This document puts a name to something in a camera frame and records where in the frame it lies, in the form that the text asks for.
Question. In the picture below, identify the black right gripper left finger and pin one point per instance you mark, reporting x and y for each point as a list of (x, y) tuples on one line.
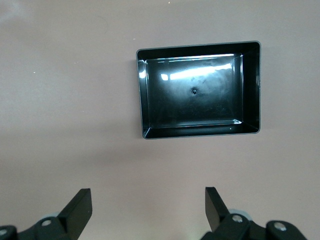
[(75, 215)]

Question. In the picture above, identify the black plastic box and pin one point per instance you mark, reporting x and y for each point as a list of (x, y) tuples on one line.
[(195, 105)]

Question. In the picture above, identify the brown table cover sheet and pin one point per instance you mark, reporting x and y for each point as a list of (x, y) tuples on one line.
[(75, 100)]

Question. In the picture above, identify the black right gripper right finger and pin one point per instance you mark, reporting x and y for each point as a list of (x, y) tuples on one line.
[(215, 210)]

